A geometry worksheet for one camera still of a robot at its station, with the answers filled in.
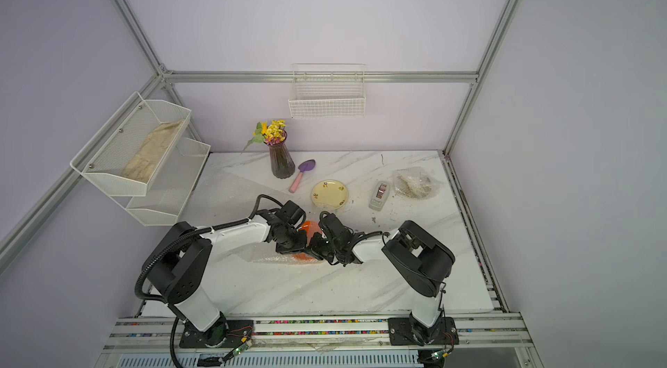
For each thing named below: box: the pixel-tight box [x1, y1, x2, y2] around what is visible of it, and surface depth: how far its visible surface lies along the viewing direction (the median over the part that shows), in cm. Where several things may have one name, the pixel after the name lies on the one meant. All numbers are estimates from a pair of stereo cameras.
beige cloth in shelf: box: [120, 118, 185, 184], surface depth 81 cm
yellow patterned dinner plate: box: [396, 168, 436, 199], surface depth 106 cm
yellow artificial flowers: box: [240, 119, 287, 156], surface depth 96 cm
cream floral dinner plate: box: [310, 178, 349, 211], surface depth 108 cm
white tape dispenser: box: [368, 180, 390, 212], surface depth 103 cm
